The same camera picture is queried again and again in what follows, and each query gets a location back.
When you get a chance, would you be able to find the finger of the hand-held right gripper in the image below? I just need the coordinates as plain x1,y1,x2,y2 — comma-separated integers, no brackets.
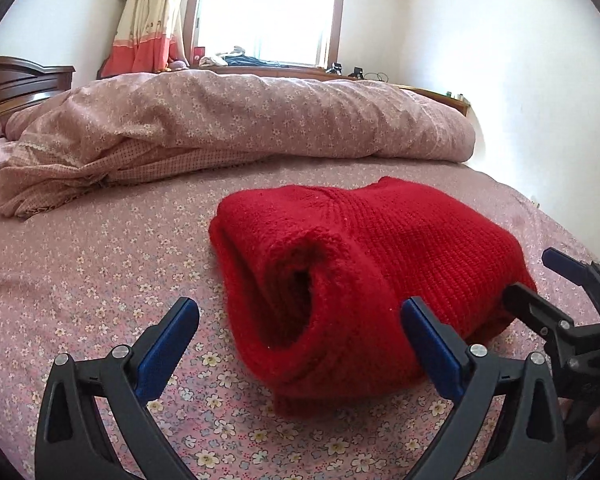
502,282,586,361
542,247,600,311

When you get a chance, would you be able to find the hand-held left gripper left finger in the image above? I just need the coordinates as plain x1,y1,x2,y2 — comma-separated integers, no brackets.
34,296,201,480

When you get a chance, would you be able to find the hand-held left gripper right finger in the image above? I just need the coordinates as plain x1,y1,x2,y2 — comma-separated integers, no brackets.
400,296,567,480

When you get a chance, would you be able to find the red knitted cardigan sweater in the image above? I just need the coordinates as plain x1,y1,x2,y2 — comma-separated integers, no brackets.
209,176,538,418

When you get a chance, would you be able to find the dark clothes pile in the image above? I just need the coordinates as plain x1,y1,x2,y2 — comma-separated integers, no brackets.
225,55,292,67

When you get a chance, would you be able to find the bed with pink floral sheet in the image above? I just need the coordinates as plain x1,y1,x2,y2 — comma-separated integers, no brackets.
0,157,600,480

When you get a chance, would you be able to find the wooden corner shelf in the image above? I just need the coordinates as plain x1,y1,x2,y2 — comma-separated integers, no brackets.
397,85,471,117

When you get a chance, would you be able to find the pink floral duvet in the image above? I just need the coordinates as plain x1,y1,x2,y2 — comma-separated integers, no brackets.
0,70,477,218

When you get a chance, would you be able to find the white cloth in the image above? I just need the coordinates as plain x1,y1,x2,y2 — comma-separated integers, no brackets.
197,46,246,67

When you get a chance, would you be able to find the dark wooden headboard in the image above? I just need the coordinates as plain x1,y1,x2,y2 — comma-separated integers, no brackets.
0,56,76,133

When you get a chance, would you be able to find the long wooden window cabinet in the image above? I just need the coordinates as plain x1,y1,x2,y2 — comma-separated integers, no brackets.
190,64,406,86

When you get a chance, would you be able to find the cream and pink curtain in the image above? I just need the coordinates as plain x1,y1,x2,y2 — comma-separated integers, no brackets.
100,0,193,78

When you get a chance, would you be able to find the wooden framed window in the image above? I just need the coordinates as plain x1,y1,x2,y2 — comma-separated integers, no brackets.
182,0,348,68

